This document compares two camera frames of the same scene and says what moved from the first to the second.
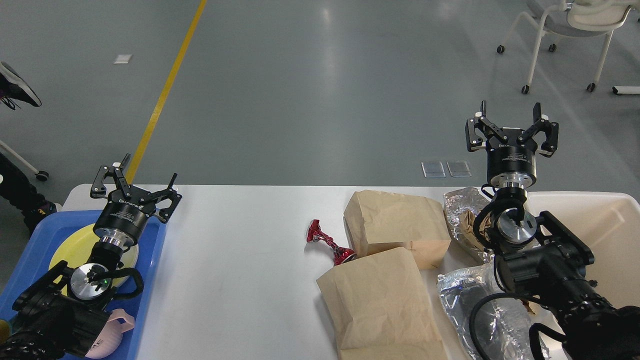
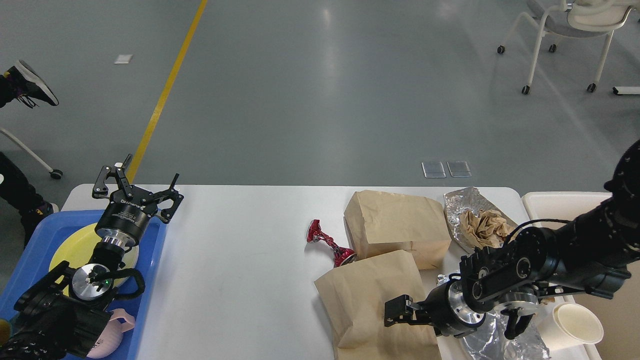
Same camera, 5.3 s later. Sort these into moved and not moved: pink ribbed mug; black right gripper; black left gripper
Moved: black right gripper
Not moved: black left gripper; pink ribbed mug
